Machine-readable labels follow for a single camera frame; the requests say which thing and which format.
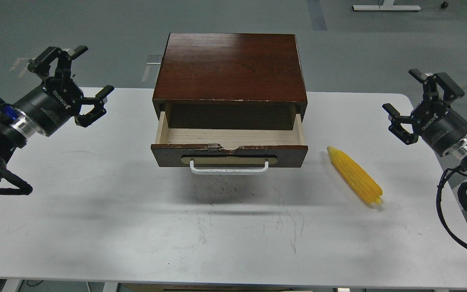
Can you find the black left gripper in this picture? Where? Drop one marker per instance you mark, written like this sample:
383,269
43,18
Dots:
50,105

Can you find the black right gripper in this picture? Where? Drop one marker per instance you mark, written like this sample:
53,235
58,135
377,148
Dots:
433,119

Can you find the yellow corn cob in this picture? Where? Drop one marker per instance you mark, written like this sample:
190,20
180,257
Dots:
358,179

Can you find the wooden drawer with white handle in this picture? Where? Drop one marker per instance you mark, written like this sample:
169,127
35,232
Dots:
211,149

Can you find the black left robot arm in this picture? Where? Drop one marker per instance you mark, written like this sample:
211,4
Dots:
15,130

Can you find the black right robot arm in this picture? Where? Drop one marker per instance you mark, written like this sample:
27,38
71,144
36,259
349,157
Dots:
459,150

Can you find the dark wooden cabinet box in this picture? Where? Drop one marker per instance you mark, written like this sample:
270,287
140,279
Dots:
231,81

